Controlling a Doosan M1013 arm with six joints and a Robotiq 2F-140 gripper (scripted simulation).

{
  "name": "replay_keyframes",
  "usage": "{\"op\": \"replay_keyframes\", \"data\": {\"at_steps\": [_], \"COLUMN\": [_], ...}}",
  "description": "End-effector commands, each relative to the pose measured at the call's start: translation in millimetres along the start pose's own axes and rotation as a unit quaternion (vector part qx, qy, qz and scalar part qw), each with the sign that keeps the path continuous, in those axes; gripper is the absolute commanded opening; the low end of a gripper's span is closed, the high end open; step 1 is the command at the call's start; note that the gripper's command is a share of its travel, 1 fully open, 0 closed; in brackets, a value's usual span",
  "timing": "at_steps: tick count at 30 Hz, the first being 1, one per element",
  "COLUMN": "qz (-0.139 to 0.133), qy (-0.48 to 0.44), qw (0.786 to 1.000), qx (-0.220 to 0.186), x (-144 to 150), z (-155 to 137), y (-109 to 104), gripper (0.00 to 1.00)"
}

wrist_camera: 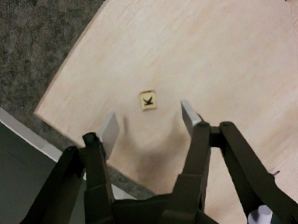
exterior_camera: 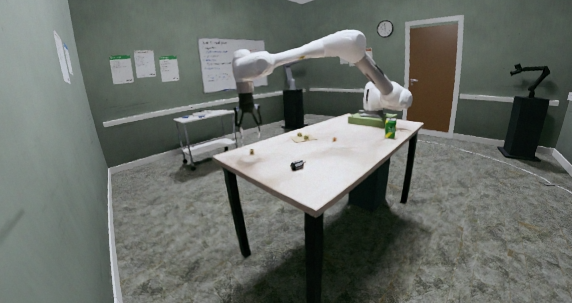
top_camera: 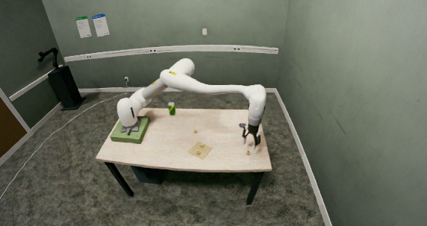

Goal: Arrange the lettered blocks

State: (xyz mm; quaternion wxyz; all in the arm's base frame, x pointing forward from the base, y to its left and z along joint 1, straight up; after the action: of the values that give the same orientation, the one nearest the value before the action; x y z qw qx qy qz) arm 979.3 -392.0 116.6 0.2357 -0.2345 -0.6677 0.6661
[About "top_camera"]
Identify green drink can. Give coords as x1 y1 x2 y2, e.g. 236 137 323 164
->
168 102 176 116

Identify beige flat mat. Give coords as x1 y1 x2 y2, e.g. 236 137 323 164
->
188 142 212 160

